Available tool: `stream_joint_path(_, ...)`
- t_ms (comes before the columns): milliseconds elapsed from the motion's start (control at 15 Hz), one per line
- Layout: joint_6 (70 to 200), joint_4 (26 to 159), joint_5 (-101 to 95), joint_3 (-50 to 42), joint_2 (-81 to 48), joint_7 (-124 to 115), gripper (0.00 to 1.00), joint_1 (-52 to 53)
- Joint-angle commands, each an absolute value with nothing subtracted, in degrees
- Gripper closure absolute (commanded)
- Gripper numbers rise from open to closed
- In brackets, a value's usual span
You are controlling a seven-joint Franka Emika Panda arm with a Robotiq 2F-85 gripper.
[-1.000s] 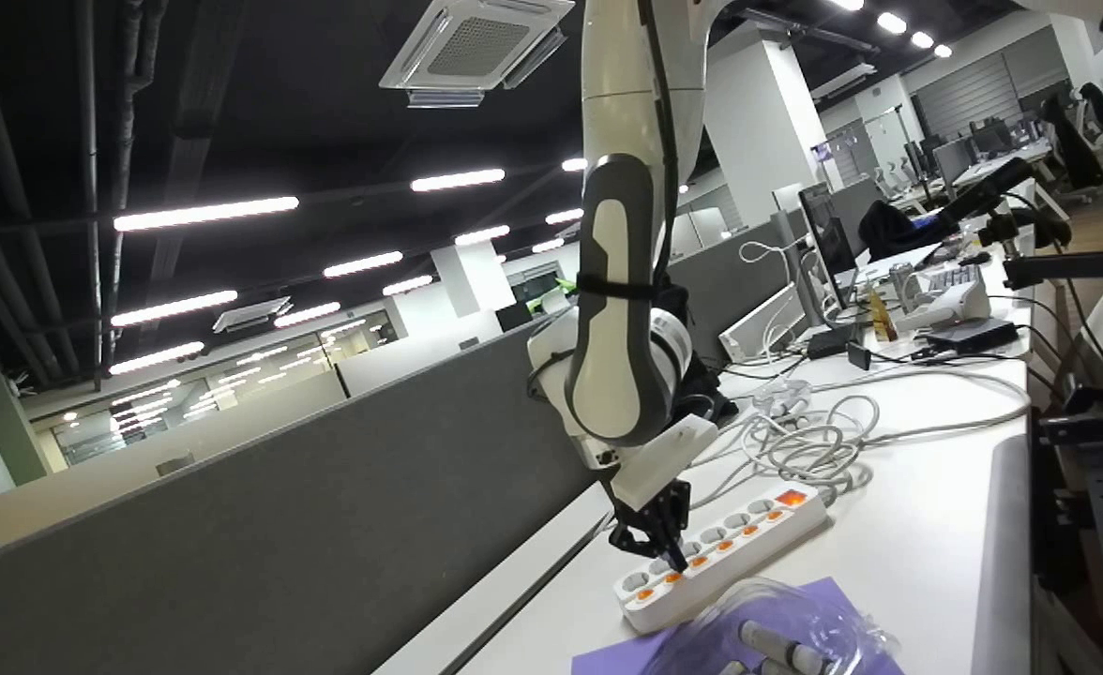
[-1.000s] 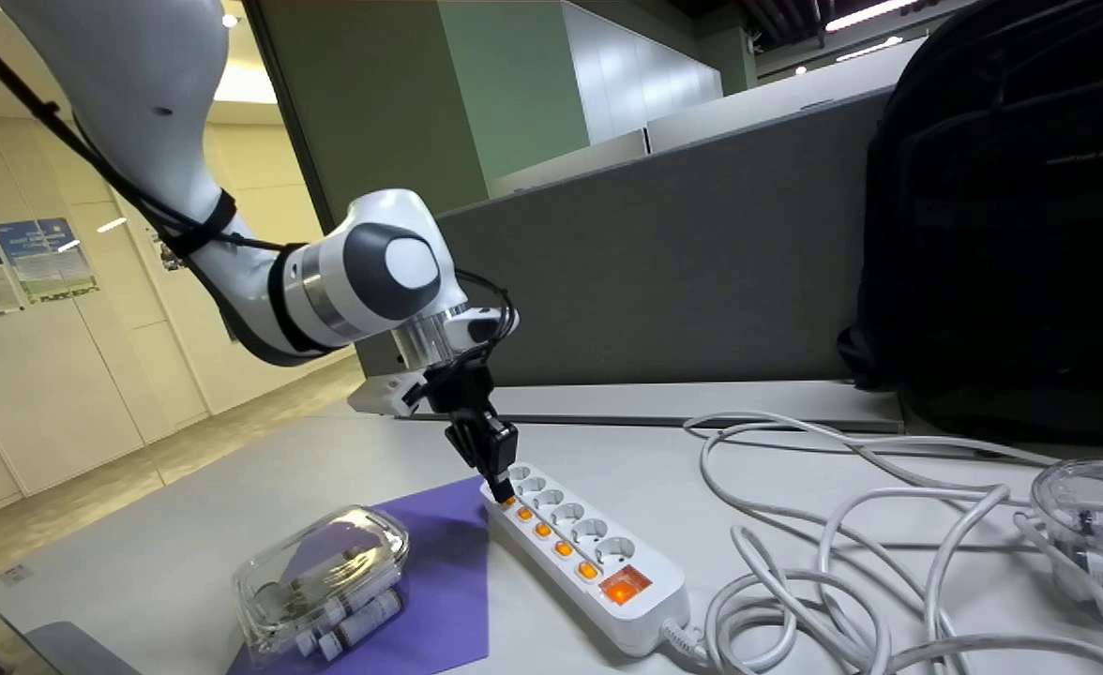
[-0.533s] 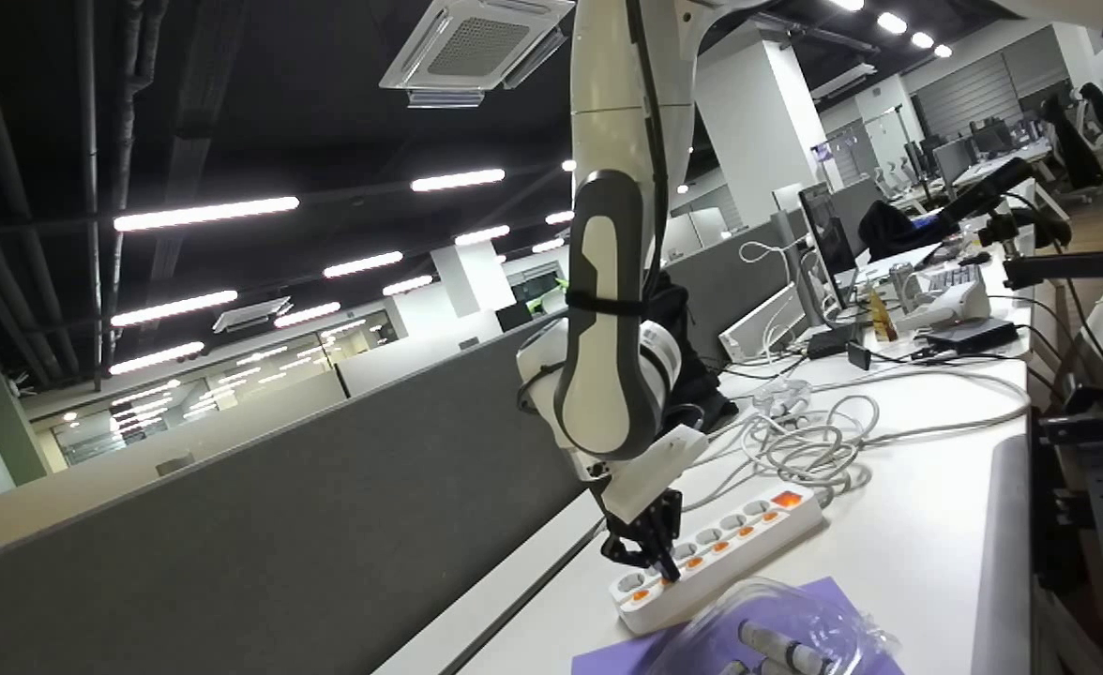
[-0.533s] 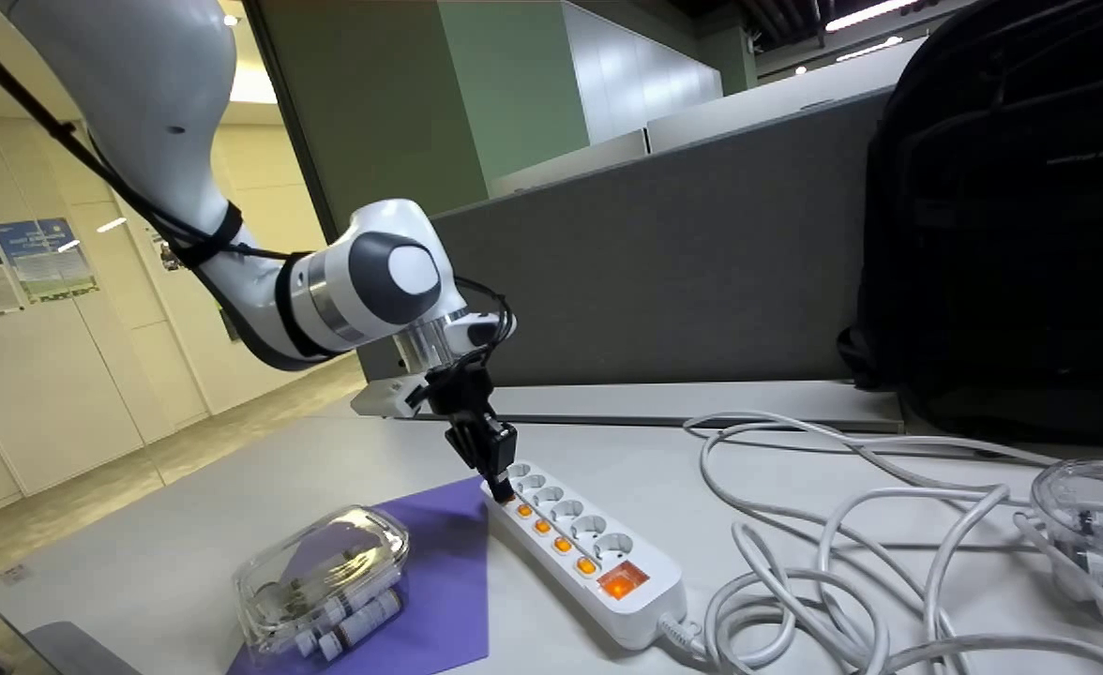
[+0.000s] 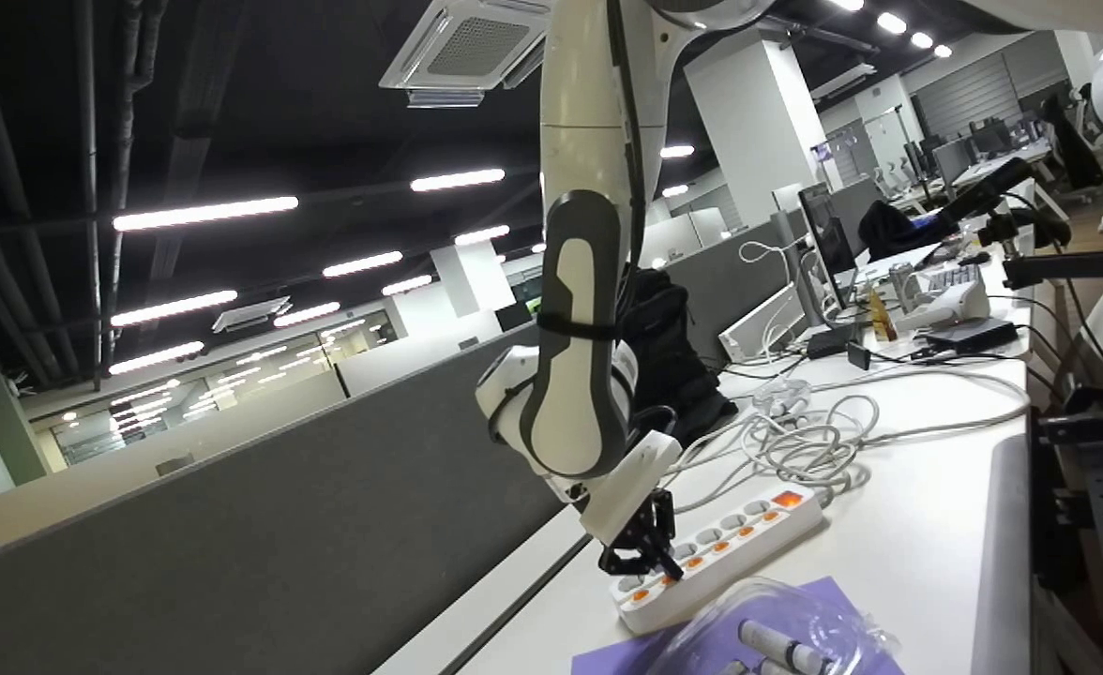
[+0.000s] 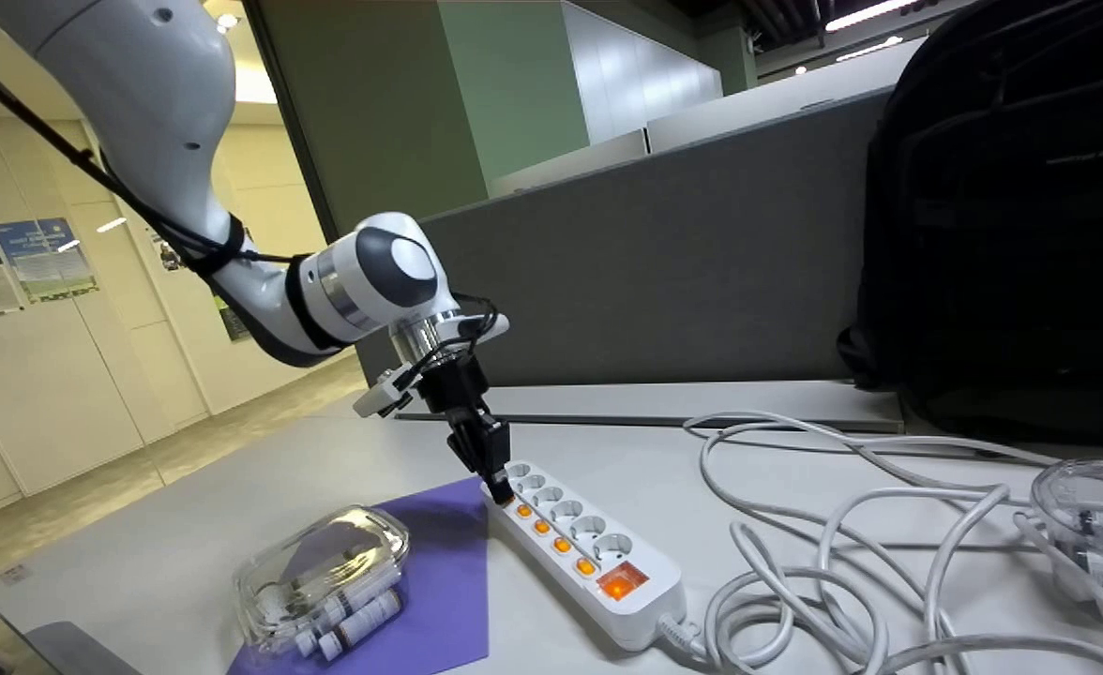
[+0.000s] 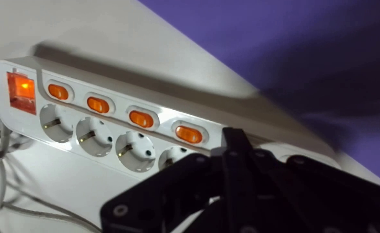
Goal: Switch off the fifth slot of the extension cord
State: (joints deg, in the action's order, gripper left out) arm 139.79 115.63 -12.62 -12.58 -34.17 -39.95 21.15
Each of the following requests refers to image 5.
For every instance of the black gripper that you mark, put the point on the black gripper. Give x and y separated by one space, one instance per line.
646 528

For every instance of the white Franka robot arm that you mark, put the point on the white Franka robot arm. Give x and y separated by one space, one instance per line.
575 311

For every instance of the white grey marker pen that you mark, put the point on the white grey marker pen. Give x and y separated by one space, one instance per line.
751 670
778 644

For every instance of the purple mat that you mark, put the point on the purple mat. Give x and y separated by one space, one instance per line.
828 604

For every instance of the black backpack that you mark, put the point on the black backpack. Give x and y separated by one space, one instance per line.
682 360

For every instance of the clear plastic bag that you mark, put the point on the clear plastic bag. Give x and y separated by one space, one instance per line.
854 638

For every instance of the small grey partition panel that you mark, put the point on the small grey partition panel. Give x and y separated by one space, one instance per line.
751 268

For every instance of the amber bottle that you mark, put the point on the amber bottle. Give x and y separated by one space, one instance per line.
879 311

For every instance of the long ceiling light tube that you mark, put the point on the long ceiling light tube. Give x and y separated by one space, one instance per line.
481 234
406 284
206 213
309 311
457 183
675 153
172 310
361 265
155 359

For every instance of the black computer monitor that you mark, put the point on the black computer monitor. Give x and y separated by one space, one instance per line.
828 239

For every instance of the grey desk partition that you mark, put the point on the grey desk partition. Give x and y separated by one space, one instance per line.
264 536

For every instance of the flat black box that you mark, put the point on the flat black box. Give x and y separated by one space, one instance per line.
968 335

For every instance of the white desktop device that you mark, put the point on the white desktop device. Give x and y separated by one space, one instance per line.
948 293

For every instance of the black office chair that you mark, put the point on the black office chair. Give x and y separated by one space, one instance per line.
893 225

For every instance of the white square pillar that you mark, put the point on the white square pillar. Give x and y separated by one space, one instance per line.
759 126

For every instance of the black horizontal bar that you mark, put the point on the black horizontal bar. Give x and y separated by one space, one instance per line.
1079 265

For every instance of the ceiling air conditioner cassette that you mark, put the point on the ceiling air conditioner cassette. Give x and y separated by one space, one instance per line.
462 48

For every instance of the round ceiling downlight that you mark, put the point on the round ceiling downlight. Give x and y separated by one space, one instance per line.
943 50
846 5
891 24
921 40

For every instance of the dark clothed person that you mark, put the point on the dark clothed person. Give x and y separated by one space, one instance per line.
1071 144

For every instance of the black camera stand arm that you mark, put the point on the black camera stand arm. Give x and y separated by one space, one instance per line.
986 190

